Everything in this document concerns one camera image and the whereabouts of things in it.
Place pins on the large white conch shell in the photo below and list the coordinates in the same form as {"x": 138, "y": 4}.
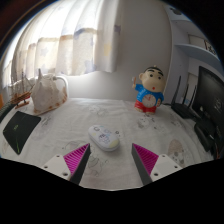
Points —
{"x": 48, "y": 95}

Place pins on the wooden model sailing ship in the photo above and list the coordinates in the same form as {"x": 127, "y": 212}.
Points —
{"x": 21, "y": 98}

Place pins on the black router with antennas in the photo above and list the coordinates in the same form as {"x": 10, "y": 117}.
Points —
{"x": 183, "y": 109}

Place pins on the black mouse pad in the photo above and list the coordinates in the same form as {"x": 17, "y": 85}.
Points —
{"x": 20, "y": 130}

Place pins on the white printed computer mouse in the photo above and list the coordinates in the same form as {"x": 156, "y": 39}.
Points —
{"x": 104, "y": 137}

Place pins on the white printed tablecloth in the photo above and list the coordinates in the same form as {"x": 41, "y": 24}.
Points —
{"x": 110, "y": 113}

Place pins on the white star-print curtain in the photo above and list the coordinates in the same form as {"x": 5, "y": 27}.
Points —
{"x": 66, "y": 40}

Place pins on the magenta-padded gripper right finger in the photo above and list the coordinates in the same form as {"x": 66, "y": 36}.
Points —
{"x": 166, "y": 164}

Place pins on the white wall shelf unit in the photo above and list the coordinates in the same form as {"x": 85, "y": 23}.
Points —
{"x": 190, "y": 56}

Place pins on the black computer monitor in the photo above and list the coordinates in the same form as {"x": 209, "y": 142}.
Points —
{"x": 211, "y": 100}

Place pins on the black keyboard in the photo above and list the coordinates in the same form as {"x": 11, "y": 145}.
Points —
{"x": 5, "y": 111}

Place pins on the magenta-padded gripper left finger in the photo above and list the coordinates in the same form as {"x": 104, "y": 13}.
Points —
{"x": 56, "y": 164}

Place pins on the cartoon boy figure clock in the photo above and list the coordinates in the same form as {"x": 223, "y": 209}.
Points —
{"x": 150, "y": 96}

